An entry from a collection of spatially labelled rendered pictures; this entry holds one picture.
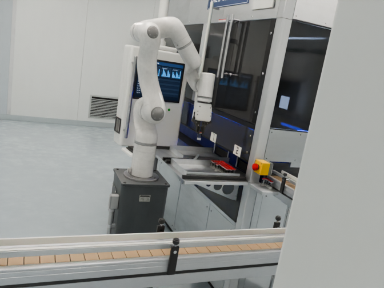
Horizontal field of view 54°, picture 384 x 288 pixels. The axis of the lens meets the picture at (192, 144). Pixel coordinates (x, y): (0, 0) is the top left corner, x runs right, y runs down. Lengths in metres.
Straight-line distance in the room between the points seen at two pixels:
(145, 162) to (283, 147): 0.81
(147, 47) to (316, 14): 0.96
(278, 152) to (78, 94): 5.60
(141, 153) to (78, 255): 0.94
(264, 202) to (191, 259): 1.20
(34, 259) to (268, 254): 0.72
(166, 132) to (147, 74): 1.18
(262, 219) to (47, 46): 5.71
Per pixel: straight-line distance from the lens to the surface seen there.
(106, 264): 1.10
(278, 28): 2.14
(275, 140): 2.21
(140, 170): 1.99
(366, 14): 0.53
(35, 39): 7.31
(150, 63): 1.90
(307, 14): 2.23
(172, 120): 3.02
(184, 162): 2.34
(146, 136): 1.95
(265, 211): 2.35
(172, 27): 1.95
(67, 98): 7.41
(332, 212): 0.53
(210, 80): 2.07
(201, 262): 1.21
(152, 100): 1.89
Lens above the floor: 1.50
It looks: 12 degrees down
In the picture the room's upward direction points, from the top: 9 degrees clockwise
